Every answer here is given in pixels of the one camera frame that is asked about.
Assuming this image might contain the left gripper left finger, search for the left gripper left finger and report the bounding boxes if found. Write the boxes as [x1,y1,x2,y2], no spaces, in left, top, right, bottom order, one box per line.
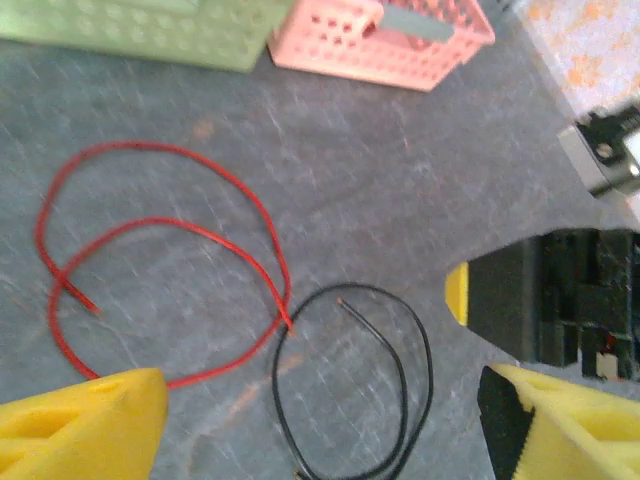
[0,367,169,480]

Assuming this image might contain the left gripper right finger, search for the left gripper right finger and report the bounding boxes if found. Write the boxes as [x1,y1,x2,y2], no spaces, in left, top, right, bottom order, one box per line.
[476,363,640,480]

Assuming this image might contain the thin black cable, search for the thin black cable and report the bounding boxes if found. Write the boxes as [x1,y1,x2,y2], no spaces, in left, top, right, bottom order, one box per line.
[271,281,436,480]

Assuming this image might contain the wire bundle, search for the wire bundle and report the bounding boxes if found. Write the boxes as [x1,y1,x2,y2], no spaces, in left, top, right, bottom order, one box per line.
[33,140,297,392]

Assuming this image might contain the pink plastic basket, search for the pink plastic basket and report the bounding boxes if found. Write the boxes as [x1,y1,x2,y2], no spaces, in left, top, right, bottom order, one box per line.
[267,0,497,93]

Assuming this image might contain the green plastic basket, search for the green plastic basket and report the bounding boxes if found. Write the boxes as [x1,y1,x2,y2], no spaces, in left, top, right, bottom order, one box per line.
[0,0,297,75]

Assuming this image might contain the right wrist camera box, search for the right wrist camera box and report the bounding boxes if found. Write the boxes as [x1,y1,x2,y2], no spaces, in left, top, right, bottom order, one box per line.
[556,106,640,200]

